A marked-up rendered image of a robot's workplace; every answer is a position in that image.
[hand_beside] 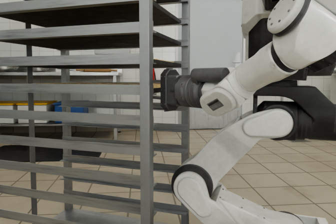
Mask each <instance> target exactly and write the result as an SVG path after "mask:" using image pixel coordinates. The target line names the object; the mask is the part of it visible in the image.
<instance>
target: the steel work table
mask: <svg viewBox="0 0 336 224"><path fill-rule="evenodd" d="M111 70H117V71H111V72H84V71H82V72H70V76H113V82H120V76H122V75H123V74H122V69H111ZM32 74H33V76H61V72H56V69H55V68H49V69H48V70H47V71H46V72H32ZM0 76H27V67H19V68H18V69H17V70H15V71H13V72H0ZM113 101H114V102H117V101H118V102H120V101H121V95H120V94H118V95H116V94H114V95H113ZM113 114H118V115H120V114H121V109H117V108H114V109H113ZM59 124H62V123H55V121H49V122H47V123H35V124H34V126H63V125H59ZM28 126H29V124H28V123H18V122H16V123H13V124H0V127H28ZM113 132H114V140H117V139H118V138H117V128H114V129H113ZM118 133H121V129H120V128H118Z"/></svg>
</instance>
